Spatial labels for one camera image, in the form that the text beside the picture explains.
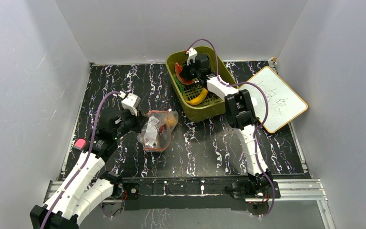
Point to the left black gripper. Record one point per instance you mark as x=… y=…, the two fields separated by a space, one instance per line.
x=140 y=120

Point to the black metal base rail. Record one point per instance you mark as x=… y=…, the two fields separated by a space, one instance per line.
x=208 y=192

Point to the pink red eraser block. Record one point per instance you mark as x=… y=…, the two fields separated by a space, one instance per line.
x=79 y=144

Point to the small whiteboard wooden frame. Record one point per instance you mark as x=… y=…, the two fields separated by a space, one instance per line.
x=284 y=104

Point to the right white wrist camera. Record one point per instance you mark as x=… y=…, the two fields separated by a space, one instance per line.
x=191 y=54

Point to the olive green plastic basket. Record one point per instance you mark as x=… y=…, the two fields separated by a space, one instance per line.
x=212 y=105

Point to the red toy grape bunch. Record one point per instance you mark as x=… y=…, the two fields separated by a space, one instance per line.
x=162 y=129

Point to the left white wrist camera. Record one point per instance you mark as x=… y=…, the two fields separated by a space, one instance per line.
x=131 y=102

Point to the orange toy fruit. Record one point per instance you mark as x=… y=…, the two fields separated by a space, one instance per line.
x=171 y=122

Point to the toy watermelon slice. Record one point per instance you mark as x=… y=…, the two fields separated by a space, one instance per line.
x=178 y=72

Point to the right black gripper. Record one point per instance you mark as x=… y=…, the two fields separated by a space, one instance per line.
x=188 y=72

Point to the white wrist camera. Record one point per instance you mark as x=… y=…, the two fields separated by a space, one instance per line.
x=131 y=102
x=191 y=54

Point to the grey toy fish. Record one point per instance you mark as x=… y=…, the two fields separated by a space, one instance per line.
x=151 y=131

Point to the green toy vegetable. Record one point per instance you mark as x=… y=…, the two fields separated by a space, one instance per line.
x=179 y=85

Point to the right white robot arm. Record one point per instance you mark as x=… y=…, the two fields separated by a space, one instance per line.
x=241 y=117

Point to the yellow toy banana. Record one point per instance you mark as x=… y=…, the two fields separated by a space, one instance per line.
x=199 y=99

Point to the clear zip bag orange zipper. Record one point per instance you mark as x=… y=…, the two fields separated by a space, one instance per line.
x=162 y=141

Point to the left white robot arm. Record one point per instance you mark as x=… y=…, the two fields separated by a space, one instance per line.
x=74 y=199

